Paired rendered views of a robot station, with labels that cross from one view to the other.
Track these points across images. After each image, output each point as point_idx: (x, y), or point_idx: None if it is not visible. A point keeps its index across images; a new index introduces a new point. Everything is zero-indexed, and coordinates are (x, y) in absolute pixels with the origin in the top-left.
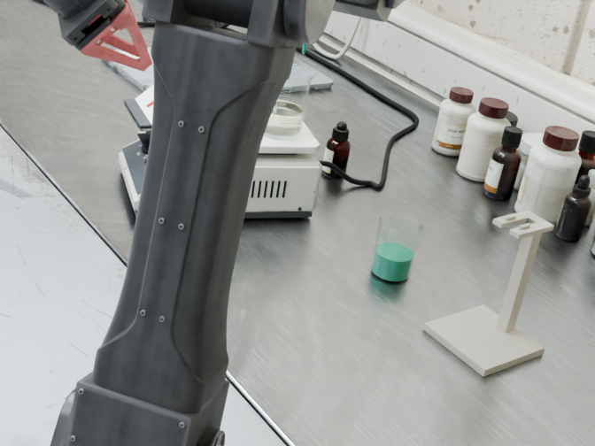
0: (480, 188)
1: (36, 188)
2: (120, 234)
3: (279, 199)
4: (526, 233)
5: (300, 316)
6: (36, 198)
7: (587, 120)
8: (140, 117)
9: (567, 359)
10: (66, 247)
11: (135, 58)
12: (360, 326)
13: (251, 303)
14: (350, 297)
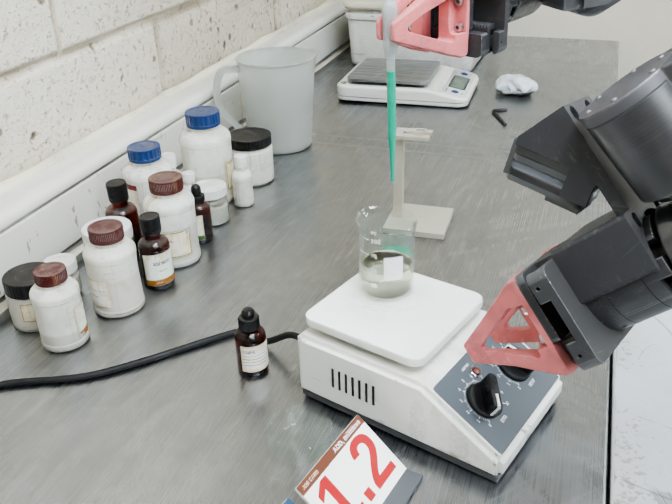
0: (155, 294)
1: (639, 502)
2: (588, 392)
3: None
4: (426, 129)
5: (514, 274)
6: (649, 484)
7: (43, 205)
8: None
9: (387, 201)
10: (658, 401)
11: (509, 329)
12: (481, 255)
13: None
14: (457, 270)
